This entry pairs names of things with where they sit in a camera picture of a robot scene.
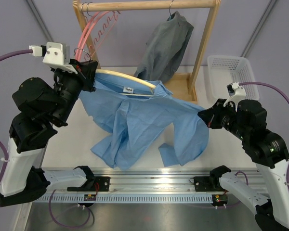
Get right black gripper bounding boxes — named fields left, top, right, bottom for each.
left=200, top=98, right=250, bottom=140

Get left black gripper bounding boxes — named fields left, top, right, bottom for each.
left=48, top=57, right=93, bottom=124

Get cream wooden hanger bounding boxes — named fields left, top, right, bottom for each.
left=73, top=47, right=158, bottom=98

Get blue shirt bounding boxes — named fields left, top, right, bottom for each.
left=79, top=73, right=209, bottom=170

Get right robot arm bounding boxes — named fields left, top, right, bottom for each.
left=198, top=99, right=289, bottom=231

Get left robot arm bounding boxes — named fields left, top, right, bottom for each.
left=0, top=59, right=110, bottom=207

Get pink hanger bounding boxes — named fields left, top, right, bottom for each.
left=74, top=2, right=111, bottom=62
left=74, top=11, right=121, bottom=61

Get grey shirt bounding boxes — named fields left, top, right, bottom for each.
left=134, top=11, right=194, bottom=83

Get wooden clothes rack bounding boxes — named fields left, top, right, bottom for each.
left=73, top=0, right=220, bottom=103

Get white plastic basket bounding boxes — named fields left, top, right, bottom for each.
left=207, top=55, right=255, bottom=103

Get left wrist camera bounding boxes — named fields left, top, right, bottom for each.
left=29, top=42, right=77, bottom=74

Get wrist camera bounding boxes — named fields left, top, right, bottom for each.
left=29, top=42, right=77, bottom=74
left=223, top=82, right=246, bottom=111

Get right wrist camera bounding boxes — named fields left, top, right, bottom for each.
left=223, top=82, right=246, bottom=111

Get aluminium mounting rail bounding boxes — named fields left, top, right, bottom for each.
left=91, top=167, right=212, bottom=194

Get white slotted cable duct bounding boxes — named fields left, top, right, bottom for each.
left=36, top=193, right=213, bottom=204

